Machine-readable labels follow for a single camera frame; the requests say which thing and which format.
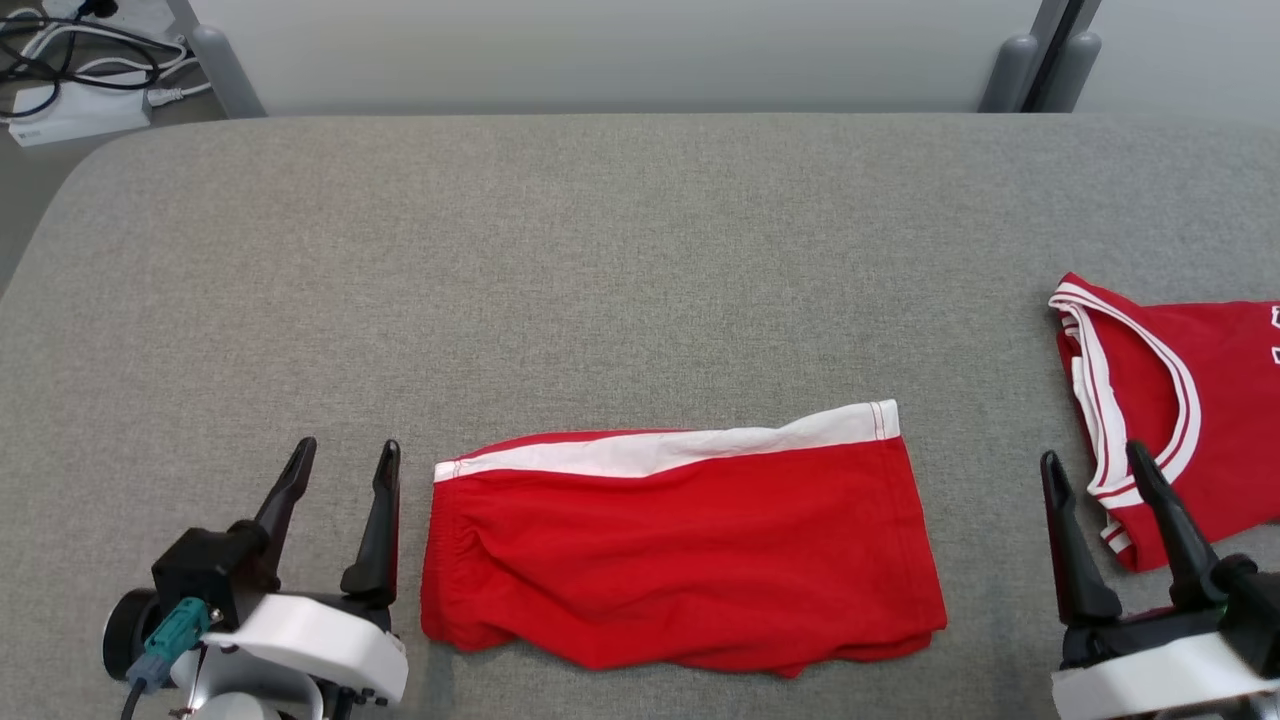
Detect teal left gripper cable plug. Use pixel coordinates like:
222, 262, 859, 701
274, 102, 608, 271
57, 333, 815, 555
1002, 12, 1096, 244
120, 597, 214, 720

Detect dark partition post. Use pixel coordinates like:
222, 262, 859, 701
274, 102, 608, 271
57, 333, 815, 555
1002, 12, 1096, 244
1025, 0, 1087, 113

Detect grey partition foot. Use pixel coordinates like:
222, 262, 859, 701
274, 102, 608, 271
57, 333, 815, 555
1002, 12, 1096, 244
980, 33, 1041, 113
190, 25, 270, 119
1045, 32, 1103, 113

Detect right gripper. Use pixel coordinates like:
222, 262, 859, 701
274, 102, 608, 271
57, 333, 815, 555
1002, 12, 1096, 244
1040, 441, 1280, 720

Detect wide light grey partition panel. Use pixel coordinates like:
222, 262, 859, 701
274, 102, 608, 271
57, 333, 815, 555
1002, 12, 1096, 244
190, 0, 1051, 115

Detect red jersey with white trim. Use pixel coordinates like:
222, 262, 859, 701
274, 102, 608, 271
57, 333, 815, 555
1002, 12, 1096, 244
1048, 272, 1280, 573

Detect white power cable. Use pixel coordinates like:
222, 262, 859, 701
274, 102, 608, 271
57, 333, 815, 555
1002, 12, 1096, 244
20, 22, 193, 86

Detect red shorts with white stripe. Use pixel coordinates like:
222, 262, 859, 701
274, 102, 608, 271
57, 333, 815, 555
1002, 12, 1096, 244
420, 400, 949, 679

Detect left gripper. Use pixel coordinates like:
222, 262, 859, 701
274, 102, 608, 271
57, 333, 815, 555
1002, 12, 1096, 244
103, 438, 409, 707

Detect narrow light grey partition panel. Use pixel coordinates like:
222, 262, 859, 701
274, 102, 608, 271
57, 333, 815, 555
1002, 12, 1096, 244
1075, 0, 1280, 127

